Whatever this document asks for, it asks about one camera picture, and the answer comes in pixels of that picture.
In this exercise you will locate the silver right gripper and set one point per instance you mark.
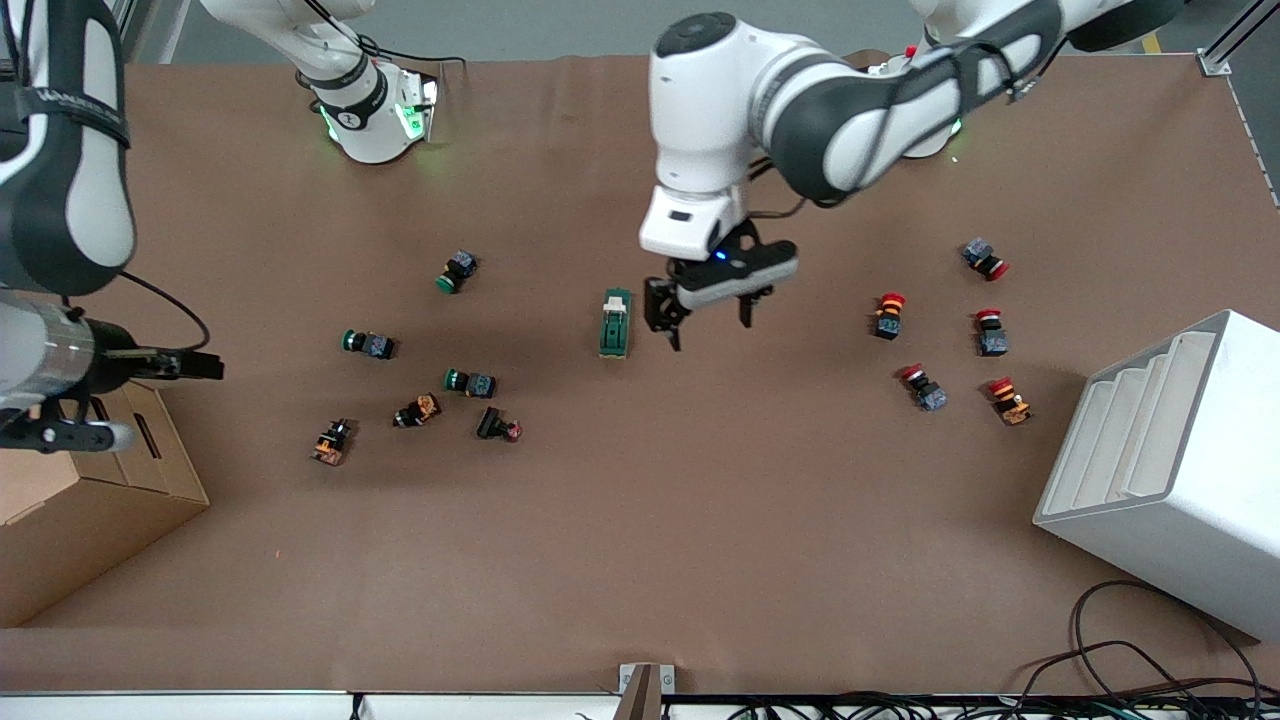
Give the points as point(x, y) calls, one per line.
point(118, 367)

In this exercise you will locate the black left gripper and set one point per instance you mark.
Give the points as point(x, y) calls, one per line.
point(661, 301)

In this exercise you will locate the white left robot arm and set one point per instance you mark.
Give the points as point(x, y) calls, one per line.
point(850, 100)

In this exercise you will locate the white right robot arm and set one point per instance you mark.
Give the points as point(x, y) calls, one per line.
point(60, 150)

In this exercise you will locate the brown cardboard box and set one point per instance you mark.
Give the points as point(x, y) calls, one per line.
point(90, 540)

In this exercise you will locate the red mushroom button orange block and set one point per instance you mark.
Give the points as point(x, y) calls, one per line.
point(888, 322)
point(1012, 405)

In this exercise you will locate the red mushroom button blue block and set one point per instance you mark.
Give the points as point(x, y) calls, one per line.
point(978, 253)
point(993, 342)
point(930, 395)

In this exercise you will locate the green mushroom push button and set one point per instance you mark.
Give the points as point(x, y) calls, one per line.
point(478, 384)
point(460, 268)
point(375, 346)

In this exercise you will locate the black pink button component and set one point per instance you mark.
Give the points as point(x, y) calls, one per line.
point(490, 423)

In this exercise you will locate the white tiered storage bin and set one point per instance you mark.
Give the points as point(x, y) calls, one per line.
point(1200, 480)

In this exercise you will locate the black switch orange contact block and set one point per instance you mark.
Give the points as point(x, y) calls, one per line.
point(330, 445)

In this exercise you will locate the black selector switch orange block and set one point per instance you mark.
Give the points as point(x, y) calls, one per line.
point(422, 408)

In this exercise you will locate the white table edge rail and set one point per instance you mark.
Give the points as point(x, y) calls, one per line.
point(200, 706)

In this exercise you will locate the aluminium frame profile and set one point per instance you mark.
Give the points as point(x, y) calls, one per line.
point(1225, 45)
point(150, 25)

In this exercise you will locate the aluminium frame bracket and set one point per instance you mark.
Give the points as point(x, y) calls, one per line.
point(645, 695)

